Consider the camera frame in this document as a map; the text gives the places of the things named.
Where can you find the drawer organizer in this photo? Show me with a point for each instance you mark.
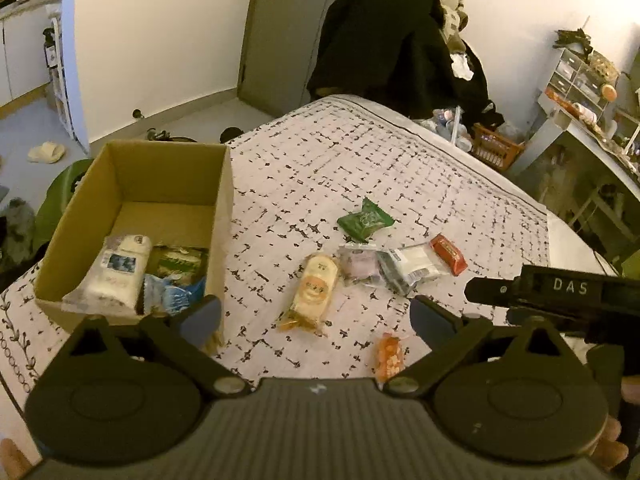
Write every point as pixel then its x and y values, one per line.
pixel 570 72

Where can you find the white cloth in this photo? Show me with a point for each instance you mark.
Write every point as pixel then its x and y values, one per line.
pixel 462 66

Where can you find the orange basket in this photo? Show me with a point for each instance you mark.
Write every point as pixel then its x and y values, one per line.
pixel 495 147

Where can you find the grey door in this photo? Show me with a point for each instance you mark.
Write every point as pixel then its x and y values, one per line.
pixel 280 35

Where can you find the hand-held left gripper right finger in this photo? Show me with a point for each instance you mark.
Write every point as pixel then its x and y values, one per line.
pixel 432 324

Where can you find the clear grey snack packet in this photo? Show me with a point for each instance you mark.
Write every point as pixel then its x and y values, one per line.
pixel 412 265

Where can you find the pink clear snack packet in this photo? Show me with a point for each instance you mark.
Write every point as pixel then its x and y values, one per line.
pixel 357 262

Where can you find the door stopper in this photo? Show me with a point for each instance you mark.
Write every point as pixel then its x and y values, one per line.
pixel 138 113

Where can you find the white storage rack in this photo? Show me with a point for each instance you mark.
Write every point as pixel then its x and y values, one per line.
pixel 60 85

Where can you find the white pole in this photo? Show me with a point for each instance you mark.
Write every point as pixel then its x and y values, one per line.
pixel 456 125

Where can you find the dark green snack packet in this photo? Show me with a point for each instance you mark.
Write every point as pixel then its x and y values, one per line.
pixel 364 220

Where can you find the white blue-label snack packet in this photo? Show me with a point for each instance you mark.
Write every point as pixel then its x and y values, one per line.
pixel 120 270

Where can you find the green plastic object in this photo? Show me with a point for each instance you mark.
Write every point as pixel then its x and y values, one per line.
pixel 55 200

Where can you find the beige slipper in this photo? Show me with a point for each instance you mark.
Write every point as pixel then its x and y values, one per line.
pixel 46 153

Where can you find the white kitchen cabinet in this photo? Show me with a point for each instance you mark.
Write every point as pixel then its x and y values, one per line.
pixel 20 55

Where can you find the woven basket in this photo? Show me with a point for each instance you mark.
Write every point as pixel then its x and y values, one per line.
pixel 603 64

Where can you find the black bottle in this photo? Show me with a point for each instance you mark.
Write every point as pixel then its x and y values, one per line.
pixel 49 50

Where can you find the dark green plant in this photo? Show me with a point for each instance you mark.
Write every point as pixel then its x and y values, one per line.
pixel 572 38

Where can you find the white mattress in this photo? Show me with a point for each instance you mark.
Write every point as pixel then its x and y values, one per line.
pixel 575 245

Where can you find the blue snack packet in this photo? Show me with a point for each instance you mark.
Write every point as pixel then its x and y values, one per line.
pixel 170 296

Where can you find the person's right hand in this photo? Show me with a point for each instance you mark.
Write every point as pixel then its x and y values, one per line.
pixel 614 447

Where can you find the green white snack packet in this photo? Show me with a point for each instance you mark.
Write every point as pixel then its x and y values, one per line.
pixel 177 260

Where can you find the floor bottle clutter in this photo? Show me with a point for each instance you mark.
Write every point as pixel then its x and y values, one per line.
pixel 442 120

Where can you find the orange snack packet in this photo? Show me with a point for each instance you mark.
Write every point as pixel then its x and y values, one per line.
pixel 390 355

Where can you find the large black coat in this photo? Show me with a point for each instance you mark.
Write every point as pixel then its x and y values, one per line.
pixel 380 40

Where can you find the yellow bread packet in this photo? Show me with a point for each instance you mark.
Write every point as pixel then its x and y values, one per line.
pixel 312 290

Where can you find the grey fluffy slipper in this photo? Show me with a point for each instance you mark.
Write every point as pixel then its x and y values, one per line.
pixel 17 220

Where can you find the red snack packet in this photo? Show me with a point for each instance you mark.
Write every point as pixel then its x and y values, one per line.
pixel 447 254

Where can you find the white desk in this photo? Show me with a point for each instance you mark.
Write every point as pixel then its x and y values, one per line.
pixel 542 135

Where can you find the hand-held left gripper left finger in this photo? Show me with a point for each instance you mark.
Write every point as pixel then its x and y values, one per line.
pixel 200 319

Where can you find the patterned bedspread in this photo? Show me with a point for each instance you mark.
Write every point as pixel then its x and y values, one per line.
pixel 310 170

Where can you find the dark floor object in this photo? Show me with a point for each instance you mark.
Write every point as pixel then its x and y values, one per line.
pixel 170 136

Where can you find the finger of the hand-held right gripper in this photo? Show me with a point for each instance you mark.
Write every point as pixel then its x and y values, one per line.
pixel 492 291

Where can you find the cardboard box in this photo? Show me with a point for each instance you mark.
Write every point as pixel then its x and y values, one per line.
pixel 150 175

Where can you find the patterned hoodie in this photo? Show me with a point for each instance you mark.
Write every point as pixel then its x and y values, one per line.
pixel 447 5

